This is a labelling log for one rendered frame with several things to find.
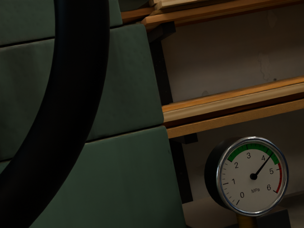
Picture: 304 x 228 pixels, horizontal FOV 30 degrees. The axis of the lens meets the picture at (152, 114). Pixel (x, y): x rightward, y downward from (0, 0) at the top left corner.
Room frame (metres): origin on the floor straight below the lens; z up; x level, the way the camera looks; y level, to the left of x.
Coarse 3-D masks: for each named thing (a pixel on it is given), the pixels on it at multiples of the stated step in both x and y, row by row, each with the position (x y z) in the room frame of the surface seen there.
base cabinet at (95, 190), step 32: (160, 128) 0.49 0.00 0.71; (96, 160) 0.47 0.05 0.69; (128, 160) 0.48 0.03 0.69; (160, 160) 0.48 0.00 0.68; (64, 192) 0.46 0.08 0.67; (96, 192) 0.47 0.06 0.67; (128, 192) 0.47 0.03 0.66; (160, 192) 0.48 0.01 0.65; (32, 224) 0.45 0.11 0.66; (64, 224) 0.46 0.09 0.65; (96, 224) 0.46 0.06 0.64; (128, 224) 0.47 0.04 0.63; (160, 224) 0.48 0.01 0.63
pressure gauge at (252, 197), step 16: (224, 144) 0.45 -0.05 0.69; (240, 144) 0.44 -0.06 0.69; (256, 144) 0.44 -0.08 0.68; (272, 144) 0.44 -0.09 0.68; (208, 160) 0.45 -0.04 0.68; (224, 160) 0.43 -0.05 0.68; (240, 160) 0.44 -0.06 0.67; (256, 160) 0.44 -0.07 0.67; (272, 160) 0.45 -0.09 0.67; (208, 176) 0.45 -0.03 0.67; (224, 176) 0.43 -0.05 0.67; (240, 176) 0.44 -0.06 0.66; (272, 176) 0.44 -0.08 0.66; (288, 176) 0.45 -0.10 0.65; (224, 192) 0.43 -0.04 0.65; (240, 192) 0.44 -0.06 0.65; (256, 192) 0.44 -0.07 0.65; (272, 192) 0.44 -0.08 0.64; (240, 208) 0.44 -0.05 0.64; (256, 208) 0.44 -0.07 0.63; (272, 208) 0.44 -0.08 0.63; (240, 224) 0.46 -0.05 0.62; (256, 224) 0.46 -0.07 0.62
